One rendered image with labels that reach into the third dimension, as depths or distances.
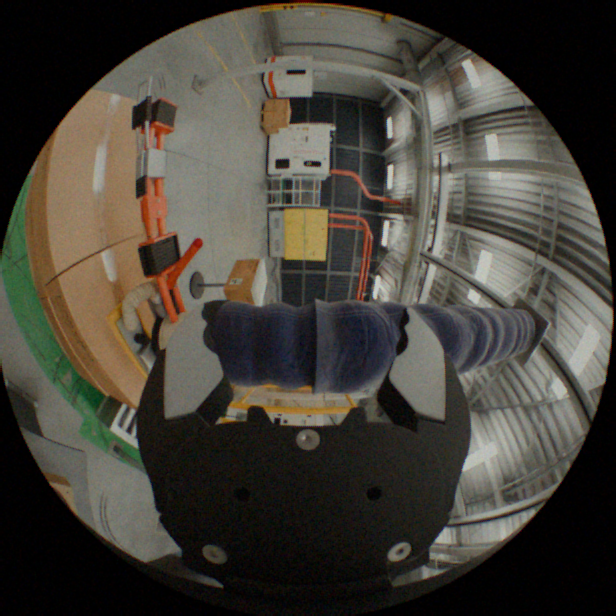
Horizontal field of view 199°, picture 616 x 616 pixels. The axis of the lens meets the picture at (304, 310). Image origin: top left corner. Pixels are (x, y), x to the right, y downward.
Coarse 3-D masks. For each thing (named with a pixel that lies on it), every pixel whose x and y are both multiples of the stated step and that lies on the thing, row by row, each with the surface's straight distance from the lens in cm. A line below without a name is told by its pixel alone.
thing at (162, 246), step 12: (156, 240) 42; (168, 240) 46; (144, 252) 44; (156, 252) 43; (168, 252) 46; (180, 252) 48; (144, 264) 44; (156, 264) 42; (168, 264) 46; (156, 276) 44
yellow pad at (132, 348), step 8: (120, 304) 52; (112, 312) 50; (120, 312) 51; (112, 320) 50; (120, 320) 51; (112, 328) 51; (120, 328) 51; (136, 328) 54; (144, 328) 57; (120, 336) 52; (128, 336) 53; (136, 336) 53; (144, 336) 53; (120, 344) 53; (128, 344) 53; (136, 344) 55; (144, 344) 56; (128, 352) 54; (136, 352) 55; (136, 360) 56; (136, 368) 57; (144, 368) 57; (144, 376) 58
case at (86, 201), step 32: (96, 96) 89; (64, 128) 78; (96, 128) 82; (128, 128) 89; (64, 160) 73; (96, 160) 77; (128, 160) 84; (64, 192) 70; (96, 192) 73; (128, 192) 81; (64, 224) 67; (96, 224) 71; (128, 224) 78; (64, 256) 65
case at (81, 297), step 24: (96, 264) 69; (120, 264) 74; (48, 288) 93; (72, 288) 65; (96, 288) 69; (120, 288) 74; (72, 312) 65; (96, 312) 69; (144, 312) 81; (72, 336) 86; (96, 336) 69; (96, 360) 71; (120, 360) 75; (120, 384) 77; (144, 384) 84
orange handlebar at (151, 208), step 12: (144, 144) 49; (156, 144) 52; (156, 180) 48; (156, 192) 47; (144, 204) 44; (156, 204) 45; (144, 216) 44; (156, 216) 44; (168, 276) 48; (168, 300) 47; (180, 300) 50; (168, 312) 48
